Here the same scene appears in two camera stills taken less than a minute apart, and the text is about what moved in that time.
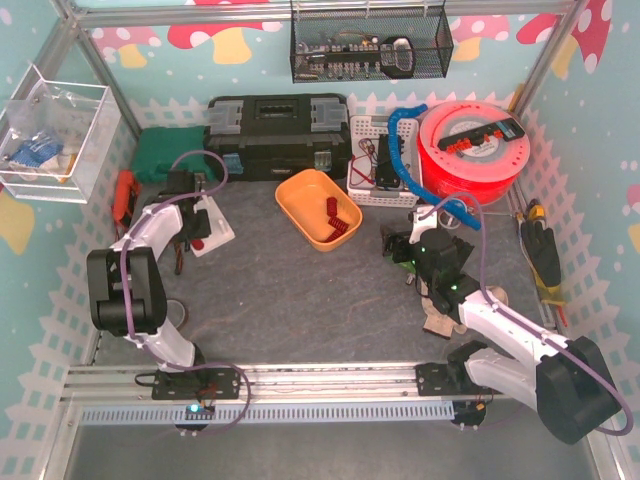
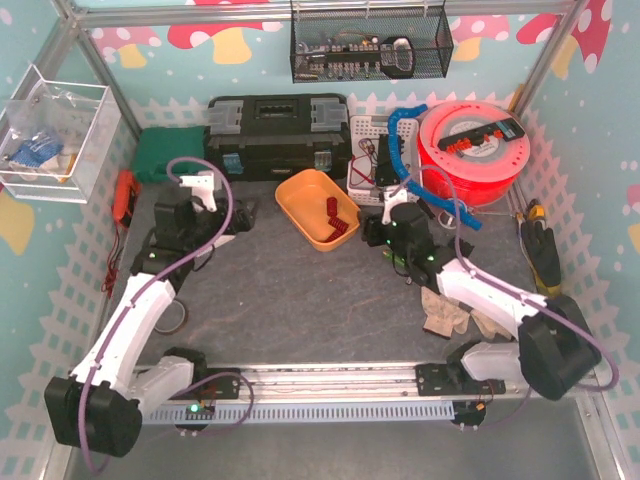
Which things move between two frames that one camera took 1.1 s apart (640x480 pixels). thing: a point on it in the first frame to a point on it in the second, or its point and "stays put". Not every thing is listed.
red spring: x=331 y=206 stays put
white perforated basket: x=364 y=138 stays put
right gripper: x=400 y=245 to x=373 y=231
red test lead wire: x=360 y=173 stays put
